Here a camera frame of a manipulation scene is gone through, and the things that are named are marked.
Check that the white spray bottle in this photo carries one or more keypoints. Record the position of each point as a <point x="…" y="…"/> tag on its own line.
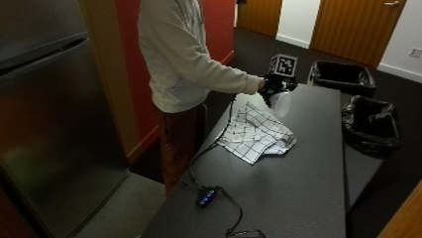
<point x="281" y="102"/>

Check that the white marker cube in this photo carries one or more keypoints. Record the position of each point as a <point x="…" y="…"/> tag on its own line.
<point x="284" y="64"/>

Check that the white checked cloth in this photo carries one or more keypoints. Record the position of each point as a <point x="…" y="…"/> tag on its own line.
<point x="256" y="131"/>

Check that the black lined waste bin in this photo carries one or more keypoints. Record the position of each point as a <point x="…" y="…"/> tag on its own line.
<point x="344" y="76"/>
<point x="370" y="124"/>

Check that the the person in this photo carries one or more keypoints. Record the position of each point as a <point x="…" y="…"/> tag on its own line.
<point x="184" y="66"/>

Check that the wooden door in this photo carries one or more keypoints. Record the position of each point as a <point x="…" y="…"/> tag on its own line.
<point x="356" y="26"/>
<point x="258" y="15"/>

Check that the black usb hub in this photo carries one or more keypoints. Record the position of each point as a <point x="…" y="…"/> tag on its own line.
<point x="206" y="197"/>

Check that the stainless steel refrigerator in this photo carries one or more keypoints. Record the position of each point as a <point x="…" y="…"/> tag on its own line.
<point x="48" y="119"/>

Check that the white wall outlet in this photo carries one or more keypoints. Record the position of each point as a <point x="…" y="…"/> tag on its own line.
<point x="414" y="52"/>

